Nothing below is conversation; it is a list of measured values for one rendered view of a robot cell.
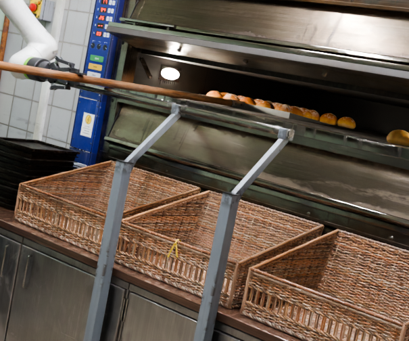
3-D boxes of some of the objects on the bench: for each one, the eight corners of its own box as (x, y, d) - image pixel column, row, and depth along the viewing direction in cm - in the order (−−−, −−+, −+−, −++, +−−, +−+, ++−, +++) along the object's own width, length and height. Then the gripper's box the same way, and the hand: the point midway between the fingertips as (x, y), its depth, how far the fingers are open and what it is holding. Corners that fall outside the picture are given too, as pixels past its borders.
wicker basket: (195, 256, 340) (209, 189, 337) (311, 299, 304) (328, 224, 302) (107, 260, 302) (122, 185, 300) (229, 310, 267) (246, 225, 264)
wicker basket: (100, 220, 378) (111, 159, 375) (191, 254, 341) (204, 187, 338) (9, 219, 342) (21, 151, 339) (101, 258, 305) (114, 183, 302)
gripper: (55, 51, 333) (94, 59, 318) (48, 92, 334) (86, 101, 319) (39, 49, 327) (79, 56, 312) (32, 89, 329) (71, 99, 313)
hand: (77, 78), depth 318 cm, fingers open, 3 cm apart
